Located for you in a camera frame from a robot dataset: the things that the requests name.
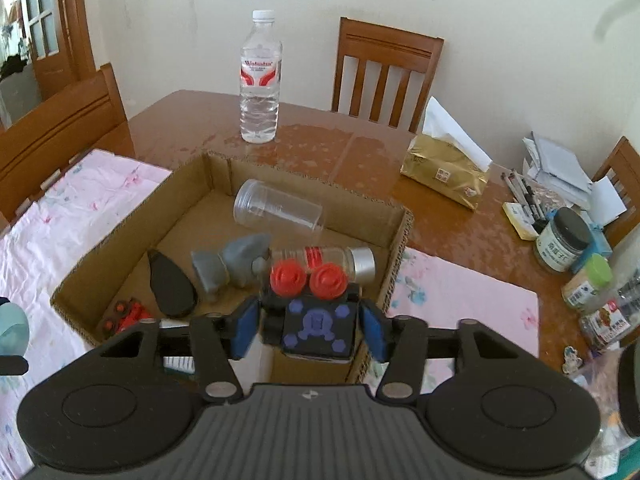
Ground light blue oval case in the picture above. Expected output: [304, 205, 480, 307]
[0, 297, 29, 356]

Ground grey elephant toy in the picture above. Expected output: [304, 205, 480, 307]
[191, 233, 271, 298]

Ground small bottle silver cap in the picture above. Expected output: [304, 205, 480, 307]
[270, 246, 376, 285]

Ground black toy train red wheels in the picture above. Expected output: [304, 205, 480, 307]
[260, 259, 361, 362]

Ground clear plastic jar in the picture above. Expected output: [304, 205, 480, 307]
[232, 179, 324, 236]

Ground white plastic bottle green label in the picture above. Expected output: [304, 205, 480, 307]
[160, 318, 195, 375]

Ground open cardboard box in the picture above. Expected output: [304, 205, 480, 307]
[52, 155, 411, 400]

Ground pink floral tablecloth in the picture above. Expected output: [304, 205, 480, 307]
[1, 150, 539, 479]

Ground yellow sticky note pad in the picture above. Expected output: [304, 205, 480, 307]
[502, 203, 538, 242]

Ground glass jar black lid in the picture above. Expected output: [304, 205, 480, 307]
[534, 207, 591, 273]

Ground small jar green lid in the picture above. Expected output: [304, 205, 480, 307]
[561, 254, 613, 309]

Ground gold tissue pack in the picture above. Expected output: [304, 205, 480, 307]
[400, 96, 492, 210]

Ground bundle of pens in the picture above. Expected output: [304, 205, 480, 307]
[500, 171, 553, 235]

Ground large jar black lid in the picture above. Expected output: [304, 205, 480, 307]
[570, 341, 639, 479]

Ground stack of white papers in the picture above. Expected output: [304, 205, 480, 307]
[523, 132, 627, 228]

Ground wooden chair left side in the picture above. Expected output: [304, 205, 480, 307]
[0, 63, 134, 226]

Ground wooden chair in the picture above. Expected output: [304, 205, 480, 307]
[593, 136, 640, 248]
[331, 16, 445, 133]
[0, 63, 134, 226]

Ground wooden chair far right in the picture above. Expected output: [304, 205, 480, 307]
[593, 136, 640, 248]

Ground clear plastic water bottle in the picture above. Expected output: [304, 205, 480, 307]
[240, 10, 282, 144]

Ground wooden chair far side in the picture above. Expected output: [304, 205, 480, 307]
[331, 16, 445, 133]

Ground wooden door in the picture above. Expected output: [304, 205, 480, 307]
[1, 0, 94, 129]

